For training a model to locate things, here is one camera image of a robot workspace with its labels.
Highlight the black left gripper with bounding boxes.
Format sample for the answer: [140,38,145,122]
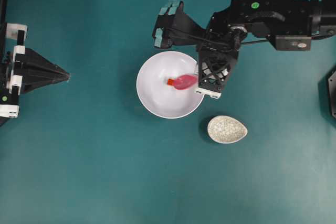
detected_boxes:
[1,23,70,125]

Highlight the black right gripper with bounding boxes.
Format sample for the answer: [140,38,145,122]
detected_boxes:
[151,0,286,100]

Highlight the pink plastic spoon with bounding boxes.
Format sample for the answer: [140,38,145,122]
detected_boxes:
[172,74,198,90]

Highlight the small red block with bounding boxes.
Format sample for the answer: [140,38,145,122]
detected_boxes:
[167,79,175,86]

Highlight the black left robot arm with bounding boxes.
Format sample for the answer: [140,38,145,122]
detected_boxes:
[1,0,70,125]

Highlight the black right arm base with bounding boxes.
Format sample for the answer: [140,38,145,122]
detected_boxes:
[318,65,335,124]

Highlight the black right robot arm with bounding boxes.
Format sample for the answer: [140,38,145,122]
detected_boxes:
[152,0,335,99]

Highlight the white round bowl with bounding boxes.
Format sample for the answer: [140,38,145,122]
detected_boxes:
[136,51,204,119]

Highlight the speckled ceramic spoon rest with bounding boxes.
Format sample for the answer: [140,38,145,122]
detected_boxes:
[207,115,248,144]

